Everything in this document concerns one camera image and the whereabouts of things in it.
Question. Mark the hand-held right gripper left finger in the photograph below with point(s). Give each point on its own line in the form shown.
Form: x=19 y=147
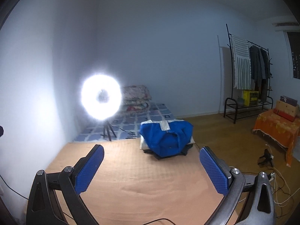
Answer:
x=90 y=168

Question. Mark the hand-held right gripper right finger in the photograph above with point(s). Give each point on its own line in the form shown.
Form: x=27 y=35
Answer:
x=214 y=171

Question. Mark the white and blue jacket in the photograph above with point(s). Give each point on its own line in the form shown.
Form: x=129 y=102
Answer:
x=168 y=138

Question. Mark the black clothes rack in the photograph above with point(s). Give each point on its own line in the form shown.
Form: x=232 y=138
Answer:
x=228 y=103

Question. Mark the dark hanging clothes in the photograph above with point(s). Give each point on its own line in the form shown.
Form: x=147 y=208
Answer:
x=259 y=70

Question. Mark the dark blue garment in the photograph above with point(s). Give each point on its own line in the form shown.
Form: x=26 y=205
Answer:
x=186 y=151

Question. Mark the tan blanket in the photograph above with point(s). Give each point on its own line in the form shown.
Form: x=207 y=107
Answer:
x=140 y=180

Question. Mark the small black stand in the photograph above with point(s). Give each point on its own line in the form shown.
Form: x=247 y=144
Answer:
x=266 y=157

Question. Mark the orange box stack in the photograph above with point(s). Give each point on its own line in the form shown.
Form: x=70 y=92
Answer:
x=274 y=126

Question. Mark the yellow box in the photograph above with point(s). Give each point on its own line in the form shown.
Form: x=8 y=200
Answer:
x=250 y=98

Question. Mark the blue patterned mattress sheet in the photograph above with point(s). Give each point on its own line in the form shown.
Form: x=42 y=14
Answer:
x=152 y=114

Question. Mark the stack of floral quilts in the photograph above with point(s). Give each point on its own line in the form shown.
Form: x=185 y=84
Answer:
x=136 y=96

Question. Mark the red box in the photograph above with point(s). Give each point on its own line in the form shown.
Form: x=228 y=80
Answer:
x=284 y=116

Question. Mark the tan cardboard box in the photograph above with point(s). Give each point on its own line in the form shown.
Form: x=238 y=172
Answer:
x=287 y=109

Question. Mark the white leaning board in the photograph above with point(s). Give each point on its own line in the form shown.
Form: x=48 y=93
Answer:
x=226 y=75

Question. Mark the purple box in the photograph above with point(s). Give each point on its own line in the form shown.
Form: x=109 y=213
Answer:
x=288 y=100

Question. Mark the striped white towel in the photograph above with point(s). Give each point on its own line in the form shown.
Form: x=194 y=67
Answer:
x=240 y=61

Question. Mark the dark window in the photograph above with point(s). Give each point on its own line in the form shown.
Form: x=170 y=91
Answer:
x=295 y=58

